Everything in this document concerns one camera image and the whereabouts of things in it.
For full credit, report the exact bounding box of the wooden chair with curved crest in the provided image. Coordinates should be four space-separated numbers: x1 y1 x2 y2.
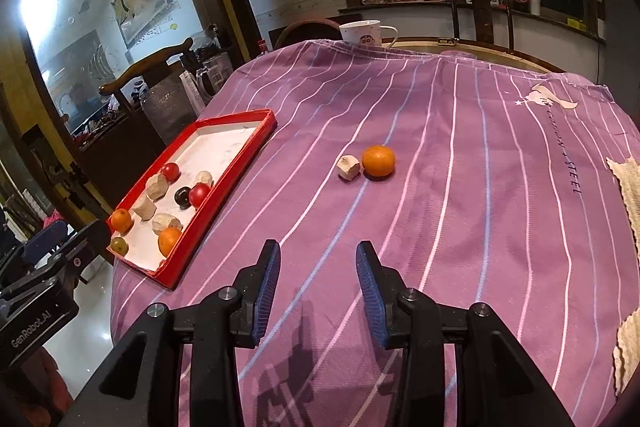
98 38 196 110

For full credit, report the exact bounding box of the decorated glass partition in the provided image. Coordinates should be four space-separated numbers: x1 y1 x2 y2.
20 0 201 132

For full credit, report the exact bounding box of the red cardboard tray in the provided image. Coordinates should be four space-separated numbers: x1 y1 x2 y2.
106 108 277 292

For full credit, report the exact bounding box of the glass pitcher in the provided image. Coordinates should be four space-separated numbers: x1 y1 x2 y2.
197 52 236 96

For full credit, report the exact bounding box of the grey textured container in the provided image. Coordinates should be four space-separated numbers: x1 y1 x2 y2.
141 72 206 144

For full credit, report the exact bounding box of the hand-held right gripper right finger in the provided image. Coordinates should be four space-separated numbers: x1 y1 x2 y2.
355 240 576 427

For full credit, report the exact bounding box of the purple striped cloth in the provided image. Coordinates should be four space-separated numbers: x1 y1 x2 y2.
110 38 640 427

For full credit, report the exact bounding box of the orange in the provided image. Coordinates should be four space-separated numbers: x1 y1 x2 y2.
110 209 133 234
362 145 396 178
157 227 183 258

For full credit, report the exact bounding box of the curved white counter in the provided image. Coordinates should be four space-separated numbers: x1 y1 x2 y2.
339 0 607 68

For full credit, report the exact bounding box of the brown rounded chair back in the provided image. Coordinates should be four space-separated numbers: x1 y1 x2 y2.
270 18 347 51

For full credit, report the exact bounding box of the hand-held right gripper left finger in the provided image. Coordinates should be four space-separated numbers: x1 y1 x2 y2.
60 238 282 427

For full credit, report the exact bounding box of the white cartoon print mug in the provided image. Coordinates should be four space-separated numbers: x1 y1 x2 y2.
339 20 398 49

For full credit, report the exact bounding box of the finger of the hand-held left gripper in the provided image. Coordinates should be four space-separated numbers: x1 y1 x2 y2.
47 219 112 290
0 219 69 290

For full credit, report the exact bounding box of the dark wooden chair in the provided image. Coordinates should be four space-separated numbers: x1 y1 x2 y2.
442 0 523 50

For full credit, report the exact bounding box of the cream knitted towel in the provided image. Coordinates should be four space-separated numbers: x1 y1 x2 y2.
606 157 640 398

